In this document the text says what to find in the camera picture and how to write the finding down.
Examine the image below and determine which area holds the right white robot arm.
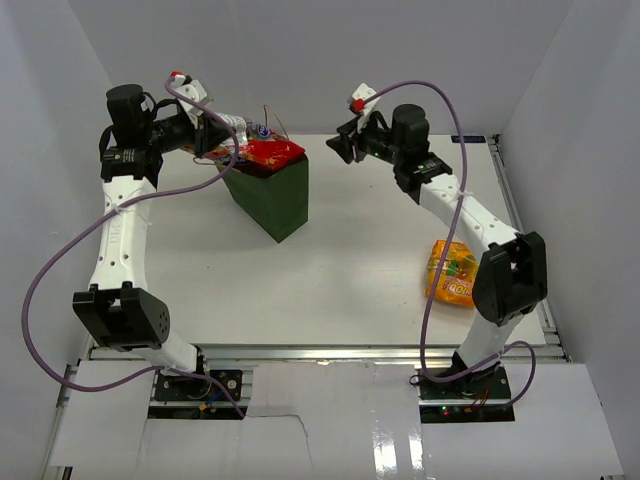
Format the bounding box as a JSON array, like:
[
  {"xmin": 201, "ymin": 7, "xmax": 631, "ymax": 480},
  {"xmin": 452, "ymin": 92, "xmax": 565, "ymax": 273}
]
[{"xmin": 326, "ymin": 99, "xmax": 547, "ymax": 399}]

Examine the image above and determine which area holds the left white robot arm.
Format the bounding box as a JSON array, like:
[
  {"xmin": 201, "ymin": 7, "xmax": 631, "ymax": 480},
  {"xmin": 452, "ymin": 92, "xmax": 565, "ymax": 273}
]
[{"xmin": 72, "ymin": 76, "xmax": 230, "ymax": 399}]

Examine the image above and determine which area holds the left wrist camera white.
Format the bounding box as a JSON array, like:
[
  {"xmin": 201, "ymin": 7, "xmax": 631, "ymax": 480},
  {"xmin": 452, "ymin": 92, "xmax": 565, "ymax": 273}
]
[{"xmin": 167, "ymin": 71, "xmax": 212, "ymax": 127}]

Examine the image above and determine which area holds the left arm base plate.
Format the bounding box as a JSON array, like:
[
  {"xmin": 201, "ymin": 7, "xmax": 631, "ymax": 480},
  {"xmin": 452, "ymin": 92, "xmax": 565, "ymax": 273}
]
[{"xmin": 152, "ymin": 370, "xmax": 243, "ymax": 405}]

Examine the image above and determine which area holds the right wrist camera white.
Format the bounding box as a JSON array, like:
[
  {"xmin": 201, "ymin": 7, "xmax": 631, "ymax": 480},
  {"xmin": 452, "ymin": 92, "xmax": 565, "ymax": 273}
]
[{"xmin": 349, "ymin": 83, "xmax": 378, "ymax": 131}]

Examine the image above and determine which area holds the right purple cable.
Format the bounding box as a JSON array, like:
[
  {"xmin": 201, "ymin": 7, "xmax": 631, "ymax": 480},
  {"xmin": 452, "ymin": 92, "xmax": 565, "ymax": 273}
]
[{"xmin": 367, "ymin": 79, "xmax": 539, "ymax": 412}]

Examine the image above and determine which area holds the orange snack bag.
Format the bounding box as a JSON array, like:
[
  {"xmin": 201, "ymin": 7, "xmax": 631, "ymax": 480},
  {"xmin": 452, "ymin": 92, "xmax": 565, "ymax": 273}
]
[{"xmin": 425, "ymin": 240, "xmax": 478, "ymax": 308}]

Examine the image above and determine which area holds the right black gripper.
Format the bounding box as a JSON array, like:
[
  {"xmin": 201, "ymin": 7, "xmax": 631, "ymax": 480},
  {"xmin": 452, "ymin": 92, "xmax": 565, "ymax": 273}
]
[{"xmin": 329, "ymin": 109, "xmax": 407, "ymax": 166}]

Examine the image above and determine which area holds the right blue corner label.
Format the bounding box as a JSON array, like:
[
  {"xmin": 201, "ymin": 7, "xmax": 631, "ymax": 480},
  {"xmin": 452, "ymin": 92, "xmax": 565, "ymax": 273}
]
[{"xmin": 450, "ymin": 135, "xmax": 486, "ymax": 144}]

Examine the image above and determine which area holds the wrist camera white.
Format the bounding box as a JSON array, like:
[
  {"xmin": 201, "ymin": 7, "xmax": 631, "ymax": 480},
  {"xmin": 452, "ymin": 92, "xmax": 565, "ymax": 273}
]
[
  {"xmin": 167, "ymin": 71, "xmax": 212, "ymax": 127},
  {"xmin": 349, "ymin": 83, "xmax": 378, "ymax": 131}
]

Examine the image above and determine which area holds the large red snack bag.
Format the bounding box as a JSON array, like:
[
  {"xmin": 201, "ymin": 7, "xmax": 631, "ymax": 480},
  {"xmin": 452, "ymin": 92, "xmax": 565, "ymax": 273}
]
[{"xmin": 181, "ymin": 113, "xmax": 306, "ymax": 178}]

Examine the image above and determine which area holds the green brown paper bag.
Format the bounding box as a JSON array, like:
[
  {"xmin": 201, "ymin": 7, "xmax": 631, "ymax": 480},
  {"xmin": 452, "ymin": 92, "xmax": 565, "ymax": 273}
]
[{"xmin": 223, "ymin": 155, "xmax": 309, "ymax": 243}]

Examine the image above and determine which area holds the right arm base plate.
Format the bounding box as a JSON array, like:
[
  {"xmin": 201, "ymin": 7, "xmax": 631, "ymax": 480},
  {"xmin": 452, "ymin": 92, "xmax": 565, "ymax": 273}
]
[{"xmin": 410, "ymin": 366, "xmax": 515, "ymax": 425}]

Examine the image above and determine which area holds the aluminium front rail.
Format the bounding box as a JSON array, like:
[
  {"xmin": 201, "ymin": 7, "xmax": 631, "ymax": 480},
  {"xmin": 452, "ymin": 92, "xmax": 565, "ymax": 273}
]
[{"xmin": 88, "ymin": 342, "xmax": 566, "ymax": 364}]

